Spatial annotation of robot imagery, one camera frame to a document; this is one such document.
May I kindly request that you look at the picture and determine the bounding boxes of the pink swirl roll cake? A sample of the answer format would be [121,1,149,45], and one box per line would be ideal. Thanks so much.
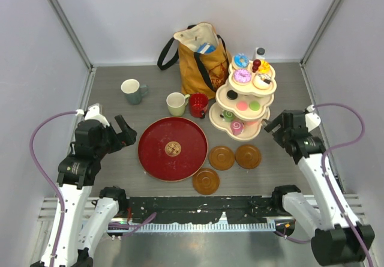
[230,120,244,136]
[244,121,259,127]

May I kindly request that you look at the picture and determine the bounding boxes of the green macaron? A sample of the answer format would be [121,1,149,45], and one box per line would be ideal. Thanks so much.
[248,101,260,112]

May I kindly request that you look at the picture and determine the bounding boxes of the pink sandwich cookie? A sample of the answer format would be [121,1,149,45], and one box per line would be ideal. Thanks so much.
[236,101,248,111]

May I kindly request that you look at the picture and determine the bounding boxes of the pink swirl roll cake front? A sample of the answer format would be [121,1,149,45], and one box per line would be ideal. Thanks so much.
[230,120,244,136]

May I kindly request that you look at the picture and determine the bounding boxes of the chocolate white frosted donut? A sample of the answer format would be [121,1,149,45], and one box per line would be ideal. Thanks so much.
[253,73,272,90]

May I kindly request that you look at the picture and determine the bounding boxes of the green swirl roll cake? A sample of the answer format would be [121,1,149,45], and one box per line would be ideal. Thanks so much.
[221,110,236,122]

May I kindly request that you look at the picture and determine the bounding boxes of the black sandwich cookie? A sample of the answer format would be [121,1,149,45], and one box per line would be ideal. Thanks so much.
[226,90,238,100]

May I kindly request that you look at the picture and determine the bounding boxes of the yellow frosted donut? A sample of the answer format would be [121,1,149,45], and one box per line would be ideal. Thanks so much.
[258,60,271,73]

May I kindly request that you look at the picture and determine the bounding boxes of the purple sprinkled donut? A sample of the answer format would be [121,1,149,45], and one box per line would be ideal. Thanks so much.
[232,69,252,85]

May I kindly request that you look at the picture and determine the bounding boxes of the blue frosted donut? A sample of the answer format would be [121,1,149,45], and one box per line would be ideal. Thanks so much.
[232,53,249,70]

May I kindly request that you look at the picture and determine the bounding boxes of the red ceramic mug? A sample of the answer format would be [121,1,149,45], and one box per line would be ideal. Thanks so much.
[189,93,209,119]

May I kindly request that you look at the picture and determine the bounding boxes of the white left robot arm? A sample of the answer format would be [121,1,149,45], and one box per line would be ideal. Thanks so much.
[29,113,137,266]

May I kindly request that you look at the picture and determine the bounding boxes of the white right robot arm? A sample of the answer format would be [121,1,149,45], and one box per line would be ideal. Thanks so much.
[262,107,375,266]

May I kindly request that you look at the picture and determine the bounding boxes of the three-tier cream cake stand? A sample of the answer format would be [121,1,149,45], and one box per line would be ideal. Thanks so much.
[209,58,277,142]

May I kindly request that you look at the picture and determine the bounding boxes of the brown wooden saucer right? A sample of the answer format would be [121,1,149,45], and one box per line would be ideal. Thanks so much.
[235,144,262,169]

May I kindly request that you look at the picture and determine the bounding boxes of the brown wooden saucer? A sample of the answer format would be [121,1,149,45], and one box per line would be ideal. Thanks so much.
[235,144,262,169]
[193,168,220,195]
[208,145,235,170]

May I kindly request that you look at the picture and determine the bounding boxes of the grey-green ceramic mug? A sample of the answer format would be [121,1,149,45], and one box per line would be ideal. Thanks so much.
[121,79,149,105]

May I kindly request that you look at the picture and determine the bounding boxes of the round red lacquer tray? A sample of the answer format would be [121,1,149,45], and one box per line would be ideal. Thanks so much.
[138,117,208,182]

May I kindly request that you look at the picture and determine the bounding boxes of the light green ceramic mug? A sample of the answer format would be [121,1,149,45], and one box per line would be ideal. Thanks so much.
[166,92,190,116]

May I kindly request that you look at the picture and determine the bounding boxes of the brown wooden saucer left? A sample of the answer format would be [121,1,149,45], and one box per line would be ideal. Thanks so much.
[208,145,235,170]

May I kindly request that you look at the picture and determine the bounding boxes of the white bottle grey cap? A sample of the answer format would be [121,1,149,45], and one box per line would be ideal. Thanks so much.
[254,47,265,60]

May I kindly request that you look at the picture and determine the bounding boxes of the brown wooden saucer front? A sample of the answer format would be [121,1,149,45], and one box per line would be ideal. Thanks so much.
[193,168,220,195]

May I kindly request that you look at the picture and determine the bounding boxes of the yellow canvas tote bag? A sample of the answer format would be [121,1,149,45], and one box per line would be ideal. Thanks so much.
[157,22,232,99]

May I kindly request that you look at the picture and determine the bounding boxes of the blue white box in bag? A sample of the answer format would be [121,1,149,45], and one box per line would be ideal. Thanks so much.
[196,42,216,54]

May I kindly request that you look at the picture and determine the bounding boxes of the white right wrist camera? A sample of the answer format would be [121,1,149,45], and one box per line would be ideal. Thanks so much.
[305,112,321,132]

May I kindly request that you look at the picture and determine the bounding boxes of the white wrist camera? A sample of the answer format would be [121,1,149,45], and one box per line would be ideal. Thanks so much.
[84,103,110,127]
[305,112,321,132]

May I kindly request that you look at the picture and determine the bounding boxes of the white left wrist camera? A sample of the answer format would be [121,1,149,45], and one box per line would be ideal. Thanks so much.
[84,103,110,127]

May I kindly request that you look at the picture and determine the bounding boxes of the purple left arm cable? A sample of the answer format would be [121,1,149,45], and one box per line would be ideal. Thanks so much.
[29,110,158,267]

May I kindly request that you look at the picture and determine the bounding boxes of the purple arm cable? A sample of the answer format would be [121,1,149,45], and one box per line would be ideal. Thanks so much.
[29,110,158,267]
[274,103,376,267]

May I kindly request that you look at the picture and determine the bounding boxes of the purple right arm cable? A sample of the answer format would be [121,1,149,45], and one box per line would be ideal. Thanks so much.
[274,103,376,267]

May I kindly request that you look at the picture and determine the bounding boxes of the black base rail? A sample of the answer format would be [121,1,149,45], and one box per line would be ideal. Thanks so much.
[129,196,278,224]

